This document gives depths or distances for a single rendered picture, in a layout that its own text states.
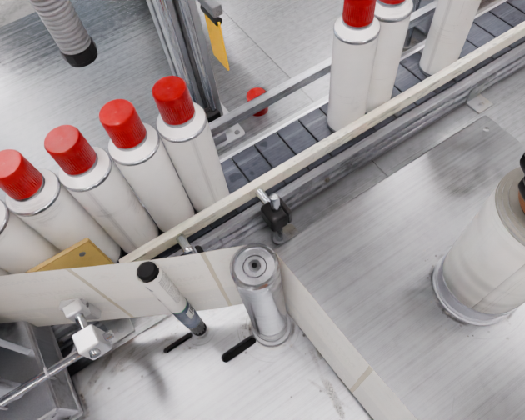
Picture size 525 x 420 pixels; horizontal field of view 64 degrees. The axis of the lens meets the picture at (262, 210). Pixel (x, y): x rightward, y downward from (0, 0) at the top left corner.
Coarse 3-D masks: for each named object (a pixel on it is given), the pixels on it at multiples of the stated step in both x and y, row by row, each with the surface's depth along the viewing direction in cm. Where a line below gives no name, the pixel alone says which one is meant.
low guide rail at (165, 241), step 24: (480, 48) 61; (456, 72) 60; (408, 96) 58; (360, 120) 57; (336, 144) 56; (288, 168) 54; (240, 192) 53; (192, 216) 52; (216, 216) 53; (168, 240) 51
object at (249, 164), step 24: (480, 24) 68; (504, 24) 68; (504, 48) 65; (408, 72) 65; (432, 96) 62; (312, 120) 62; (384, 120) 61; (264, 144) 60; (288, 144) 60; (312, 144) 60; (240, 168) 59; (264, 168) 58; (312, 168) 58; (192, 240) 54
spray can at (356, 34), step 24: (360, 0) 43; (336, 24) 47; (360, 24) 45; (336, 48) 48; (360, 48) 47; (336, 72) 51; (360, 72) 50; (336, 96) 54; (360, 96) 54; (336, 120) 58
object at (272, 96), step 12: (420, 12) 59; (432, 12) 60; (312, 72) 55; (324, 72) 56; (288, 84) 55; (300, 84) 55; (264, 96) 54; (276, 96) 54; (240, 108) 53; (252, 108) 53; (216, 120) 53; (228, 120) 53; (240, 120) 54; (216, 132) 53; (168, 156) 51
